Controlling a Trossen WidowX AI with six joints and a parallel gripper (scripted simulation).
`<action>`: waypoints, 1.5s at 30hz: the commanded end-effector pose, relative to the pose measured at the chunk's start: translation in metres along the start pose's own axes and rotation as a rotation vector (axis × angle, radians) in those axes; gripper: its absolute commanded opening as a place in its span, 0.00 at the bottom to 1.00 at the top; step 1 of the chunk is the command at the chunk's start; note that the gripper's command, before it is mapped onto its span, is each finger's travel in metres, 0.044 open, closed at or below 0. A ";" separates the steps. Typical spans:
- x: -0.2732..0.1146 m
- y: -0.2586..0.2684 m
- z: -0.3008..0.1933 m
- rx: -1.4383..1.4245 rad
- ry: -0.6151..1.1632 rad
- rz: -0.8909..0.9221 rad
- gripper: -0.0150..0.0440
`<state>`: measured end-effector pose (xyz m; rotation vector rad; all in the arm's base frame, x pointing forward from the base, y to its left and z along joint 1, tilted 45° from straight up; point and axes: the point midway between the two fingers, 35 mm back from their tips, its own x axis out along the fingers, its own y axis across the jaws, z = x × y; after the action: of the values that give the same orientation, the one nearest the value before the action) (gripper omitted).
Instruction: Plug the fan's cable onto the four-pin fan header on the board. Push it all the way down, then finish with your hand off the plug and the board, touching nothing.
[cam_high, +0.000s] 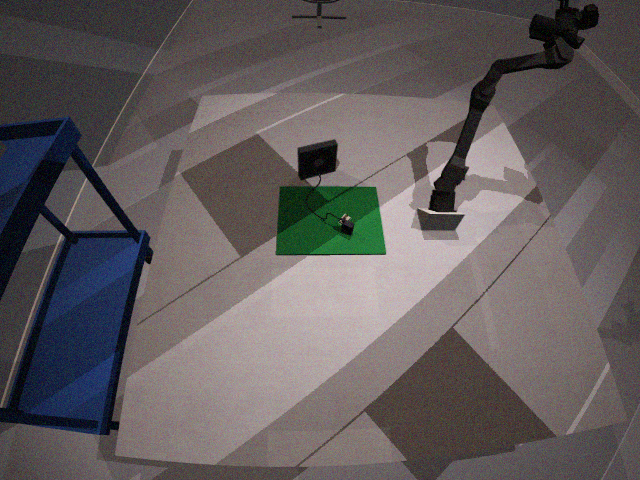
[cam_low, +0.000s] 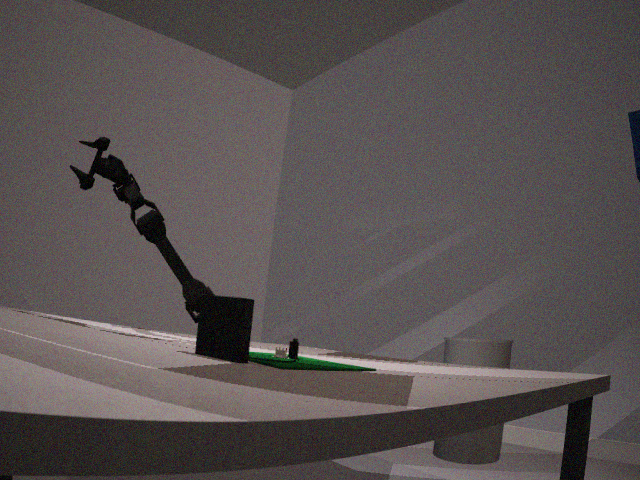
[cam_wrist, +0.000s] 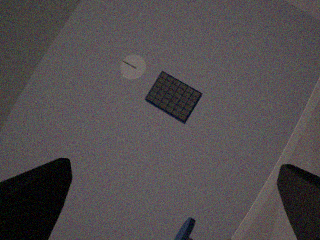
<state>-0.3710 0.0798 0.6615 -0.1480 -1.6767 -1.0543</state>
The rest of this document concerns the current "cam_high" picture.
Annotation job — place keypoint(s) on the green circuit board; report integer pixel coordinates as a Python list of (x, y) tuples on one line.
[(301, 232)]

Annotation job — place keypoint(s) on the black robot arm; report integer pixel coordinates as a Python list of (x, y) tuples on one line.
[(542, 28)]

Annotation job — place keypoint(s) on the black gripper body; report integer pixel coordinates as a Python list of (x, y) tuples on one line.
[(565, 13)]

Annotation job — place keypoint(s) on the black square panel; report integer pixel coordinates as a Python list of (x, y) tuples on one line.
[(317, 158)]

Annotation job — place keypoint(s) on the black cable with plug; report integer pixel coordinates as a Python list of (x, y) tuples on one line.
[(347, 226)]

